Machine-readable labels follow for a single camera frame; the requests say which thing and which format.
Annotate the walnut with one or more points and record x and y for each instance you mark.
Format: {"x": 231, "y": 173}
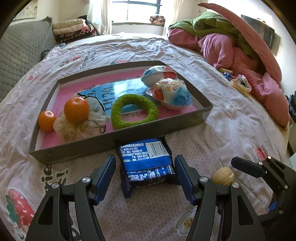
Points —
{"x": 223, "y": 176}

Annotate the grey shallow cardboard box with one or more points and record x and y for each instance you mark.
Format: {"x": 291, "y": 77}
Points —
{"x": 46, "y": 148}

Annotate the pink pillow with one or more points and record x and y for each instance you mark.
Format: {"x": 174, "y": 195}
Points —
{"x": 252, "y": 37}

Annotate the green blanket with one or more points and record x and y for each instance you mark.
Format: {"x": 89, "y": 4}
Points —
{"x": 209, "y": 23}

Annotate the cream mesh drawstring pouch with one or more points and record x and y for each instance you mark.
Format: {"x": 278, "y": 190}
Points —
{"x": 93, "y": 126}

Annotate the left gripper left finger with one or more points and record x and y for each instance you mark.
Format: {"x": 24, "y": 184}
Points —
{"x": 52, "y": 218}

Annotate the dark wall-mounted screen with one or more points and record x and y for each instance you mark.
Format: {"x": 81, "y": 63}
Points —
{"x": 267, "y": 33}

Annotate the grey quilted headboard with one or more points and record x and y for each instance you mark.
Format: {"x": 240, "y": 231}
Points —
{"x": 22, "y": 46}

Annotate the white curtain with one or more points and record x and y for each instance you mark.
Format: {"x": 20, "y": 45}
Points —
{"x": 100, "y": 14}
{"x": 170, "y": 11}

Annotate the stack of folded blankets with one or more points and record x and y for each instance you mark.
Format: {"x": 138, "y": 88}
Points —
{"x": 73, "y": 30}

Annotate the orange tangerine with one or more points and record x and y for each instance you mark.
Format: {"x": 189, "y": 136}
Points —
{"x": 46, "y": 120}
{"x": 76, "y": 110}

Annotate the patterned item on windowsill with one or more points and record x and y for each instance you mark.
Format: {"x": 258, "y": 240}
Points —
{"x": 157, "y": 20}

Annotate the snack pile at bedside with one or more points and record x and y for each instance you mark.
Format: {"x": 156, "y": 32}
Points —
{"x": 238, "y": 82}

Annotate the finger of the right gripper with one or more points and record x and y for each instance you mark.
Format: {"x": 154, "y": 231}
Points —
{"x": 248, "y": 167}

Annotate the blue surprise egg toy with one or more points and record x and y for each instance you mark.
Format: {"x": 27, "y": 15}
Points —
{"x": 170, "y": 93}

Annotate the strawberry print bed sheet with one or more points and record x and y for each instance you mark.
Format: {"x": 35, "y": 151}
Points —
{"x": 236, "y": 126}

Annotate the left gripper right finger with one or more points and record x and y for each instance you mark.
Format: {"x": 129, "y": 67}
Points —
{"x": 239, "y": 220}

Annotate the white curtain left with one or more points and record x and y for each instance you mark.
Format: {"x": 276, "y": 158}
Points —
{"x": 100, "y": 14}

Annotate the window with dark frame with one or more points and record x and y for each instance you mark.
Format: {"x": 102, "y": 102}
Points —
{"x": 135, "y": 12}

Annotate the white curtain right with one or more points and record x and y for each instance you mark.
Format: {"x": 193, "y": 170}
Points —
{"x": 170, "y": 11}

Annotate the red surprise egg toy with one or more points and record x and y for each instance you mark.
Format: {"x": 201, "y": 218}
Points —
{"x": 155, "y": 73}

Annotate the blue snack packet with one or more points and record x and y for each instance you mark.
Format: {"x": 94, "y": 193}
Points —
{"x": 145, "y": 163}

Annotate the pink crumpled quilt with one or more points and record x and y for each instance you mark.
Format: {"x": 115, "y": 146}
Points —
{"x": 220, "y": 51}

